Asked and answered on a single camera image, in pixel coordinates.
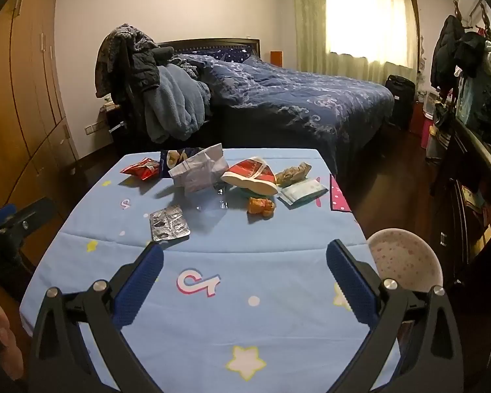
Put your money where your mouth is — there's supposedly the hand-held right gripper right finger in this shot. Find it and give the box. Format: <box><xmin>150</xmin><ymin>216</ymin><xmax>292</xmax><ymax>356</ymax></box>
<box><xmin>325</xmin><ymin>238</ymin><xmax>464</xmax><ymax>393</ymax></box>

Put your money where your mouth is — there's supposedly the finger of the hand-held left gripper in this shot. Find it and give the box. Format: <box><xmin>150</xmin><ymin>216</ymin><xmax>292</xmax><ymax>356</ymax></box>
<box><xmin>0</xmin><ymin>197</ymin><xmax>60</xmax><ymax>238</ymax></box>

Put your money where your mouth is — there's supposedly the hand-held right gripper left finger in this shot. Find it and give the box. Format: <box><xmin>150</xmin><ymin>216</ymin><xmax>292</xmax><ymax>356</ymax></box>
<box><xmin>28</xmin><ymin>241</ymin><xmax>166</xmax><ymax>393</ymax></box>

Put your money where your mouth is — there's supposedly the brown wrapper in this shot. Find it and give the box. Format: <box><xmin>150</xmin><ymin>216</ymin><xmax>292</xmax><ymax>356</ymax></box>
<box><xmin>275</xmin><ymin>162</ymin><xmax>313</xmax><ymax>186</ymax></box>

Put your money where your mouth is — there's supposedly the blue biscuit packet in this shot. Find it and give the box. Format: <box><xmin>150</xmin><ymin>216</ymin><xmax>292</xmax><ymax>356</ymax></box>
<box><xmin>159</xmin><ymin>147</ymin><xmax>205</xmax><ymax>178</ymax></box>

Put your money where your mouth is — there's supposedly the person's left hand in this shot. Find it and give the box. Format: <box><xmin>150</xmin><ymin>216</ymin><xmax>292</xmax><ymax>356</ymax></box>
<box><xmin>0</xmin><ymin>300</ymin><xmax>22</xmax><ymax>382</ymax></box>

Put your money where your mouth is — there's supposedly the silver blister pack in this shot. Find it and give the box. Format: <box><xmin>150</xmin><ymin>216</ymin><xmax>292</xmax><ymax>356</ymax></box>
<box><xmin>149</xmin><ymin>207</ymin><xmax>191</xmax><ymax>242</ymax></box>

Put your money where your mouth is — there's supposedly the light blue printed tablecloth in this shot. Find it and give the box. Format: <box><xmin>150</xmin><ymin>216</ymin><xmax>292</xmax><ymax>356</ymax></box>
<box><xmin>20</xmin><ymin>147</ymin><xmax>402</xmax><ymax>393</ymax></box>

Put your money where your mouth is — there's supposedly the pale green tissue packet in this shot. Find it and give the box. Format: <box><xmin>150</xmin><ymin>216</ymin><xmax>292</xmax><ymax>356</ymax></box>
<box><xmin>278</xmin><ymin>178</ymin><xmax>329</xmax><ymax>206</ymax></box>

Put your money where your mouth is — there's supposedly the orange candy wrapper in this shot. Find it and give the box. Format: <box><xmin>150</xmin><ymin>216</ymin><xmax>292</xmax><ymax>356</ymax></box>
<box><xmin>246</xmin><ymin>196</ymin><xmax>277</xmax><ymax>216</ymax></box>

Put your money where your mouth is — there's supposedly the red snack packet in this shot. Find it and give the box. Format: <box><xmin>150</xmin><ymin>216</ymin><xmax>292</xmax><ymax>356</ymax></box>
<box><xmin>120</xmin><ymin>158</ymin><xmax>161</xmax><ymax>181</ymax></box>

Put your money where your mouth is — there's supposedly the wooden wardrobe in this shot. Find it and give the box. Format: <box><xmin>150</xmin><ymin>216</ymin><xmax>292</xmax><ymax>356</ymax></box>
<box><xmin>0</xmin><ymin>0</ymin><xmax>81</xmax><ymax>217</ymax></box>

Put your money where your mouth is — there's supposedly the black chair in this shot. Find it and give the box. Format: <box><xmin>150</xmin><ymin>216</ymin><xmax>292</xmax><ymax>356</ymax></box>
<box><xmin>106</xmin><ymin>90</ymin><xmax>150</xmax><ymax>160</ymax></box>

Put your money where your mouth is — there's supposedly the red and white paper bag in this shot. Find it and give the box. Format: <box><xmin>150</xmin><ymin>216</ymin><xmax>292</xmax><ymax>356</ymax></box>
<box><xmin>221</xmin><ymin>156</ymin><xmax>280</xmax><ymax>195</ymax></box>

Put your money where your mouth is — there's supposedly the pink plastic bin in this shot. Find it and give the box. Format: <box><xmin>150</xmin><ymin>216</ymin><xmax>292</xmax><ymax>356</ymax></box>
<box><xmin>420</xmin><ymin>112</ymin><xmax>435</xmax><ymax>150</ymax></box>

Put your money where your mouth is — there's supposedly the red box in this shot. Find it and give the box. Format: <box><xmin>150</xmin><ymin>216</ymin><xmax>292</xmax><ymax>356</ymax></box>
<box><xmin>409</xmin><ymin>102</ymin><xmax>425</xmax><ymax>134</ymax></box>

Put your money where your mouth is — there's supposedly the blue fleece blanket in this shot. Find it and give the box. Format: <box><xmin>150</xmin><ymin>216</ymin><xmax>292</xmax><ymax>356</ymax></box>
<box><xmin>143</xmin><ymin>63</ymin><xmax>213</xmax><ymax>142</ymax></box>

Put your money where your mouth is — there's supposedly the black suitcase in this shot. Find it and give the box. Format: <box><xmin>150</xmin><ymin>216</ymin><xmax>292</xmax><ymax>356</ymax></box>
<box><xmin>385</xmin><ymin>74</ymin><xmax>416</xmax><ymax>132</ymax></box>

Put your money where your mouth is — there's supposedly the grey patterned garment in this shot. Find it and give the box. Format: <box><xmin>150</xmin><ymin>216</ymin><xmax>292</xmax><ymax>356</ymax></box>
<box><xmin>95</xmin><ymin>23</ymin><xmax>160</xmax><ymax>100</ymax></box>

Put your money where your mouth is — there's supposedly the white plastic box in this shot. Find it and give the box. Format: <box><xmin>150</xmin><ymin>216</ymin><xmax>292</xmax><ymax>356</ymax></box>
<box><xmin>423</xmin><ymin>92</ymin><xmax>441</xmax><ymax>118</ymax></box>

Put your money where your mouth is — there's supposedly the dark padded jacket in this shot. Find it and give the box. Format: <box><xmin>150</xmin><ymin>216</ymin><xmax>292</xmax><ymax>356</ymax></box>
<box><xmin>126</xmin><ymin>45</ymin><xmax>175</xmax><ymax>91</ymax></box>

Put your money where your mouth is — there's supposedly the bed with blue duvet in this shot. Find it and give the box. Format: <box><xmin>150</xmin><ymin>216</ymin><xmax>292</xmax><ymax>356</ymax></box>
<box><xmin>170</xmin><ymin>47</ymin><xmax>395</xmax><ymax>173</ymax></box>

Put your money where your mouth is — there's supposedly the teal hanging bag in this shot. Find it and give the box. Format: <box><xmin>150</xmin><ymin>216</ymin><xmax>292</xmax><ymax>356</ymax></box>
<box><xmin>457</xmin><ymin>73</ymin><xmax>488</xmax><ymax>132</ymax></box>

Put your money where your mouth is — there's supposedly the black hanging coat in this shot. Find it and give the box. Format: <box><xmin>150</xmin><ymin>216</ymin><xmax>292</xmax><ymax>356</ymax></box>
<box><xmin>429</xmin><ymin>14</ymin><xmax>468</xmax><ymax>91</ymax></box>

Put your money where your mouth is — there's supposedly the dark wooden bed headboard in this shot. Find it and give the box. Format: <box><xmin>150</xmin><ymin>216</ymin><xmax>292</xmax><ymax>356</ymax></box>
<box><xmin>155</xmin><ymin>38</ymin><xmax>261</xmax><ymax>61</ymax></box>

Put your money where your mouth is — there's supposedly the pale window curtain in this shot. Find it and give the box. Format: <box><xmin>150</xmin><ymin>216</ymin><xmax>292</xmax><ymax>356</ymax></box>
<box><xmin>292</xmin><ymin>0</ymin><xmax>419</xmax><ymax>85</ymax></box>

